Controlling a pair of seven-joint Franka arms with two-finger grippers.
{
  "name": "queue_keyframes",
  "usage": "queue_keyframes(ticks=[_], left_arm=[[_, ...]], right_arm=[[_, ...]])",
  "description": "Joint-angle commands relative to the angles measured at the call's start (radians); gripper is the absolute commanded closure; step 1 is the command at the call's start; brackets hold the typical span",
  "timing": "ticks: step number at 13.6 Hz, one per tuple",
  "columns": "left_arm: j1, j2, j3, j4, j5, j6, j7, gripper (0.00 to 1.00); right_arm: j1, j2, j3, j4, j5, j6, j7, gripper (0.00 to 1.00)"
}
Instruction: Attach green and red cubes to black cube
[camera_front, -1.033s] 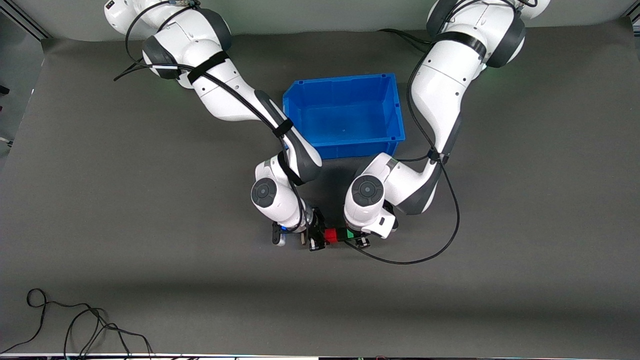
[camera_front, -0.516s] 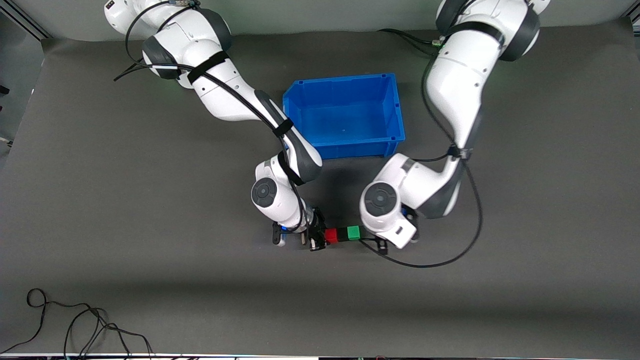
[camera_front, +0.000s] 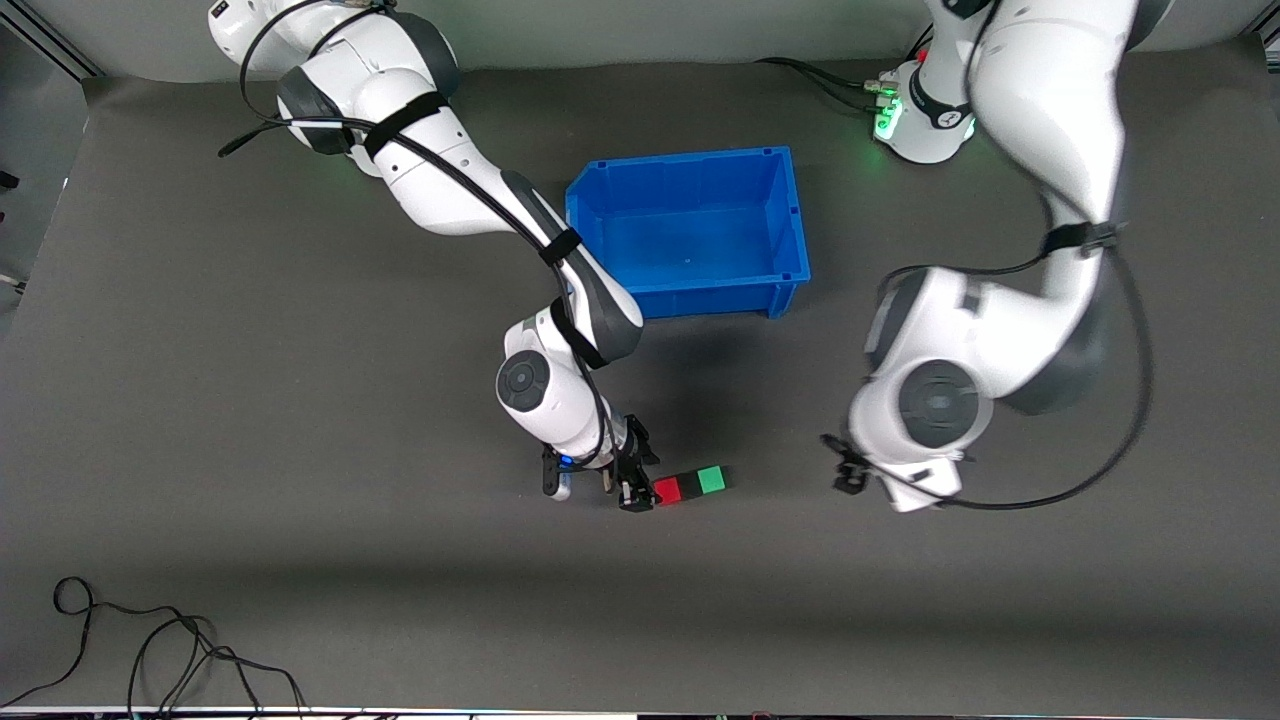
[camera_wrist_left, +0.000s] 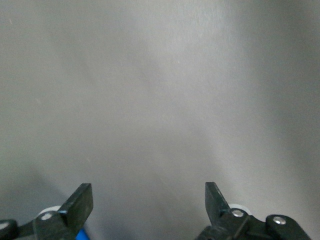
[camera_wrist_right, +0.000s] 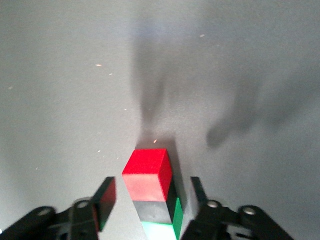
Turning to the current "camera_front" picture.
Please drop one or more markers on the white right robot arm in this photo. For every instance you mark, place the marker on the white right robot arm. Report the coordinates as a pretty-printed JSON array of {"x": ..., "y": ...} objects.
[{"x": 440, "y": 170}]

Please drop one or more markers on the small green cube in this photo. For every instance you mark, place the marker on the small green cube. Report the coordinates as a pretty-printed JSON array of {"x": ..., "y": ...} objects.
[{"x": 712, "y": 480}]

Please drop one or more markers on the dark grey table mat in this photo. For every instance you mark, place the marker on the dark grey table mat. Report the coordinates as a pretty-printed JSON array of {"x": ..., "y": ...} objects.
[{"x": 600, "y": 600}]

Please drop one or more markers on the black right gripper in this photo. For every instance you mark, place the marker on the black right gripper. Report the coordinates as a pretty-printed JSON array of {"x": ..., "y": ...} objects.
[{"x": 634, "y": 463}]

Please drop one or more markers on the small black cube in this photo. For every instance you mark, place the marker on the small black cube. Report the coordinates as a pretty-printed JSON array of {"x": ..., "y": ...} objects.
[{"x": 689, "y": 487}]

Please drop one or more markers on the dark metal frame rail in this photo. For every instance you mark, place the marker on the dark metal frame rail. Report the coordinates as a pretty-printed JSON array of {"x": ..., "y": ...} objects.
[{"x": 50, "y": 45}]

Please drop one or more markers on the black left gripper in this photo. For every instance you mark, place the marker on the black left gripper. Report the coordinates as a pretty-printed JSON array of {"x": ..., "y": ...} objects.
[{"x": 850, "y": 485}]

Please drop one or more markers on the blue plastic storage bin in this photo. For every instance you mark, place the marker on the blue plastic storage bin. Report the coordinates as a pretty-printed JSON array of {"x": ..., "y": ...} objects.
[{"x": 700, "y": 230}]

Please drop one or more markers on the small red cube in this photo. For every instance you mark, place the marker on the small red cube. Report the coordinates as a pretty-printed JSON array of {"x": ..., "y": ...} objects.
[{"x": 667, "y": 491}]

